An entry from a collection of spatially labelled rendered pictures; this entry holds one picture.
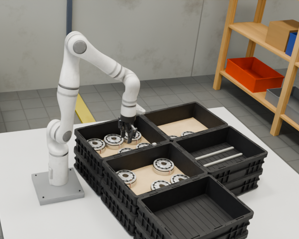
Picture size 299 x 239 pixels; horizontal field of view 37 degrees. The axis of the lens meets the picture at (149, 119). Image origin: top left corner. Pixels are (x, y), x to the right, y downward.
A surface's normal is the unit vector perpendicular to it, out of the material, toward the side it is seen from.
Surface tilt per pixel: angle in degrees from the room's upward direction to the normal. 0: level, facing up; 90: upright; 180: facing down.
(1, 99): 0
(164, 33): 90
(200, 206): 0
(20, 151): 0
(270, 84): 90
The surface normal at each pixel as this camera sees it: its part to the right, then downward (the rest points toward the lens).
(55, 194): 0.11, -0.86
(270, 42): -0.86, 0.17
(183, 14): 0.39, 0.49
